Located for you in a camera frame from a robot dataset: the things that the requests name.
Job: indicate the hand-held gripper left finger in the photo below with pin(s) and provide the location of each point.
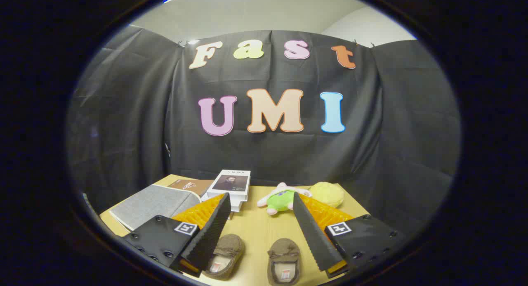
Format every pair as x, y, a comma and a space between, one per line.
210, 232

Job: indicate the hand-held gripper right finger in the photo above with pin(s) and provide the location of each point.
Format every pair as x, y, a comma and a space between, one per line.
315, 236

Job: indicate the brown fuzzy shoe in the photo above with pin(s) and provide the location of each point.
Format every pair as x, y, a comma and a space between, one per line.
229, 246
284, 251

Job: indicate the grey fabric storage box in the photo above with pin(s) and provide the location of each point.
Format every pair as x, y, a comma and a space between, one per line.
152, 203

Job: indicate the yellow plush cushion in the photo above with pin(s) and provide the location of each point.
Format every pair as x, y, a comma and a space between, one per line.
328, 193

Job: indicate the brown flat book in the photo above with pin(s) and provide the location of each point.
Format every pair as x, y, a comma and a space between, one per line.
200, 186

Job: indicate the green and pink plush toy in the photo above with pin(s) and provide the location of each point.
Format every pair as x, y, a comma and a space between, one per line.
280, 201

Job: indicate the white book with portrait cover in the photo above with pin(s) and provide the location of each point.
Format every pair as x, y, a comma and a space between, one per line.
229, 183

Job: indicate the black backdrop cloth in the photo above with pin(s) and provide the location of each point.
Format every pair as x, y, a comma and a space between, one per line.
288, 154

